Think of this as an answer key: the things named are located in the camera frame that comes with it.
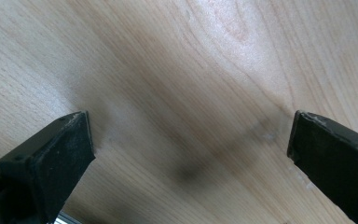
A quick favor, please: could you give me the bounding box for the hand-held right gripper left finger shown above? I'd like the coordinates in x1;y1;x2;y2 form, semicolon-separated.
0;110;96;224

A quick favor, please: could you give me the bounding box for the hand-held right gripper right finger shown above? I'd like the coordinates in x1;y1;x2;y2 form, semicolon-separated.
286;109;358;224

